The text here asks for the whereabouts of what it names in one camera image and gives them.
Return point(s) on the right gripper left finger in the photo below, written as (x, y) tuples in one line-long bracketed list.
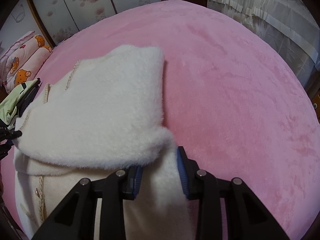
[(91, 203)]

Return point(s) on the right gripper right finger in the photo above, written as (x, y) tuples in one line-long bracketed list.
[(227, 209)]

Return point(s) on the white fluffy cardigan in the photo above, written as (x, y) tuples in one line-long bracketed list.
[(103, 115)]

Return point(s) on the green and black folded garment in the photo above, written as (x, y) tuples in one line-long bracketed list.
[(17, 101)]

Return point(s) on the pink bear print quilt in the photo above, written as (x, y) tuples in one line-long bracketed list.
[(23, 60)]

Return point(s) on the pink plush bed blanket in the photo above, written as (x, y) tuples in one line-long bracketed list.
[(228, 98)]

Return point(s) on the floral sliding wardrobe doors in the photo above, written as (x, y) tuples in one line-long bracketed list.
[(56, 20)]

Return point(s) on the lace covered storage stack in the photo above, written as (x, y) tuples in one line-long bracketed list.
[(286, 25)]

